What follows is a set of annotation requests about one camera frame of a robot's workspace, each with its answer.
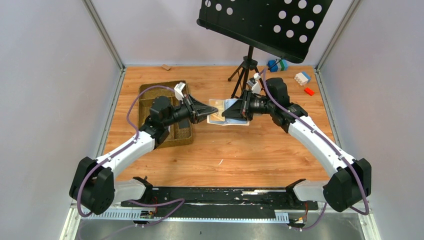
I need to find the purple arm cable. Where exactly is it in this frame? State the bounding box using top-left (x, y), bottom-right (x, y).
top-left (259, 67), bottom-right (370, 216)
top-left (76, 85), bottom-right (186, 227)

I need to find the black music stand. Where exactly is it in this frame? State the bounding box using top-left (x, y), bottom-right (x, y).
top-left (196, 0), bottom-right (332, 98)

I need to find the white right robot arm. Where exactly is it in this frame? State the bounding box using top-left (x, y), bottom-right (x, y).
top-left (221, 77), bottom-right (372, 215)

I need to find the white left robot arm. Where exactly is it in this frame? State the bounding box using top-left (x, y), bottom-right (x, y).
top-left (69, 94), bottom-right (219, 217)

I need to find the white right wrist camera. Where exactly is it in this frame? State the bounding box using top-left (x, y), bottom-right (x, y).
top-left (247, 73), bottom-right (262, 94)

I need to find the white blue toy block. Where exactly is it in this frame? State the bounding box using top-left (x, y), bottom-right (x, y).
top-left (294, 71), bottom-right (312, 86)

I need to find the beige leather card holder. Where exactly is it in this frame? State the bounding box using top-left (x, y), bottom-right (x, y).
top-left (207, 98), bottom-right (250, 126)

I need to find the gold VIP card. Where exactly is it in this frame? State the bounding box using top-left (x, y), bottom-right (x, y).
top-left (209, 100), bottom-right (226, 123)

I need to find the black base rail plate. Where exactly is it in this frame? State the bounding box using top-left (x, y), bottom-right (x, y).
top-left (120, 186), bottom-right (320, 214)

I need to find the small wooden block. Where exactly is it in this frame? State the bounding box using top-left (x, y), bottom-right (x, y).
top-left (161, 64), bottom-right (172, 71)

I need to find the black card in tray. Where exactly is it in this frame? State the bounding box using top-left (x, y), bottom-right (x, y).
top-left (178, 119), bottom-right (191, 129)

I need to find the woven straw divided tray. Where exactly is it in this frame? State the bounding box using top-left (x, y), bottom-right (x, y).
top-left (138, 80), bottom-right (194, 149)

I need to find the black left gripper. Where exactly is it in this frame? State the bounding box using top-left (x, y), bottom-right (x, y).
top-left (164, 93), bottom-right (219, 128)

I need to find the blue green toy block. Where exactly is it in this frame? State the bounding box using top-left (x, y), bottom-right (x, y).
top-left (267, 59), bottom-right (289, 73)

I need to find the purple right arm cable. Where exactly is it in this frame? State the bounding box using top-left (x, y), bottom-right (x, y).
top-left (259, 67), bottom-right (370, 216)

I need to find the white slotted cable duct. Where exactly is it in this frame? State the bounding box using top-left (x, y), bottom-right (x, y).
top-left (85, 208), bottom-right (290, 224)

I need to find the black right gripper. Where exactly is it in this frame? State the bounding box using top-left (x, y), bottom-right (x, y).
top-left (221, 88), bottom-right (274, 122)

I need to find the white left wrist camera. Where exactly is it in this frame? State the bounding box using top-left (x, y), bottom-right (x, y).
top-left (174, 81), bottom-right (186, 102)

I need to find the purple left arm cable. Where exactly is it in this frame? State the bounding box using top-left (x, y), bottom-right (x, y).
top-left (76, 85), bottom-right (186, 227)

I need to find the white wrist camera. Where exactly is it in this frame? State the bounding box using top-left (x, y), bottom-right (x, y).
top-left (247, 73), bottom-right (262, 94)
top-left (174, 81), bottom-right (186, 102)

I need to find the red toy block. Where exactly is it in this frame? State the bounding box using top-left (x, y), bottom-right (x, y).
top-left (304, 87), bottom-right (315, 96)

